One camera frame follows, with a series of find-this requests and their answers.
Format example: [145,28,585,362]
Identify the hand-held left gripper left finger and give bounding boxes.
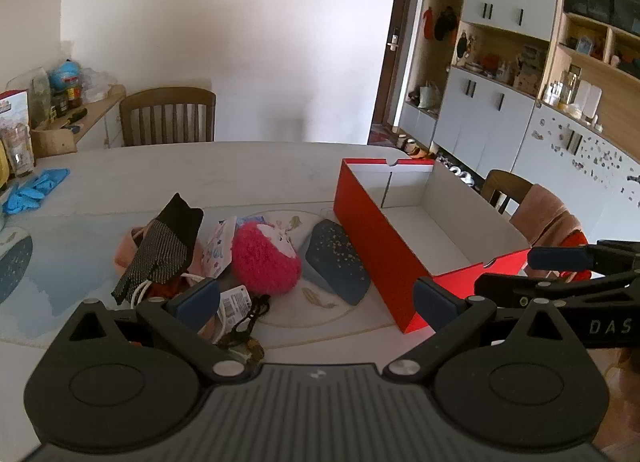
[67,278,247,384]

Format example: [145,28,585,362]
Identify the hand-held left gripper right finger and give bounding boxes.
[382,277,583,385]

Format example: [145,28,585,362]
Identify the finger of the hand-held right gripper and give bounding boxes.
[472,269,640,313]
[527,239,640,275]

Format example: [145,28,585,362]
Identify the white printed packet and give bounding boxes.
[202,216,238,283]

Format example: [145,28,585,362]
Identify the black knit glove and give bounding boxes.
[111,193,205,307]

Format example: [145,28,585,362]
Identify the pink fluffy plush toy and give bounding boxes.
[231,221,302,295]

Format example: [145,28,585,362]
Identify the pink fleece cloth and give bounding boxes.
[114,226,236,343]

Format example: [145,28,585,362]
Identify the red cardboard box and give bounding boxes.
[332,157,533,335]

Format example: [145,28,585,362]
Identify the white barcode tag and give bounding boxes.
[216,284,252,330]

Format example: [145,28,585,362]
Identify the small red item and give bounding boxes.
[147,277,188,299]

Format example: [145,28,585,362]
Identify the pink towel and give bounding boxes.
[510,183,583,248]

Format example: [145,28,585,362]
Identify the black sunglasses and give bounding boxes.
[215,294,273,363]

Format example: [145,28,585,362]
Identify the wooden chair with towel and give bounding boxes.
[481,169,535,215]

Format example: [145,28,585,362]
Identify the row of shoes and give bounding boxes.
[395,134,476,188]

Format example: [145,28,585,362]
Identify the wooden slatted chair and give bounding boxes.
[119,87,217,147]

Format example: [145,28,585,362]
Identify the blue rubber gloves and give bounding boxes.
[2,168,71,215]

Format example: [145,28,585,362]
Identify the white sideboard with wooden top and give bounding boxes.
[30,84,127,153]

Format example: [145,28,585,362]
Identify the brown cardboard box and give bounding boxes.
[30,127,78,159]

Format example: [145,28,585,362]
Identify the glass jar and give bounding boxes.
[0,124,35,178]

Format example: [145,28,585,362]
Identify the clear plastic bag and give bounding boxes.
[80,69,118,103]

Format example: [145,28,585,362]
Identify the blue globe ball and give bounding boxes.
[49,59,83,91]

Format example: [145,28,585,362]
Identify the brown door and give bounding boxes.
[370,0,426,130]

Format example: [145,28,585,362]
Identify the red and white printed box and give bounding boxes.
[0,89,31,133]

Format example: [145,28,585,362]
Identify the white and wood wall cabinet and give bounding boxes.
[397,0,640,208]

